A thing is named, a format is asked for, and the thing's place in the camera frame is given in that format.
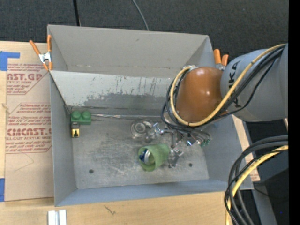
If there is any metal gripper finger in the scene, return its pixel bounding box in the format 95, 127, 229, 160
168, 148, 185, 168
146, 122, 166, 143

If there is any green cup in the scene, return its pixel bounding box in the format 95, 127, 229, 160
137, 143, 170, 173

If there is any clear glass jar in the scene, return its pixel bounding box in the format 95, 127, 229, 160
130, 120, 157, 143

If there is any silver and blue can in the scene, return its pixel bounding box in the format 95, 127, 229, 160
139, 149, 156, 165

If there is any grey metal bin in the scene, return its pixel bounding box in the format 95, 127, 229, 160
46, 24, 255, 207

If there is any green toy brick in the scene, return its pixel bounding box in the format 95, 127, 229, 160
70, 110, 92, 126

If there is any yellow and black small block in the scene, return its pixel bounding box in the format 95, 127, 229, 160
71, 122, 80, 138

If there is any brown cardboard board red print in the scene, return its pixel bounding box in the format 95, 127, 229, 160
0, 40, 55, 202

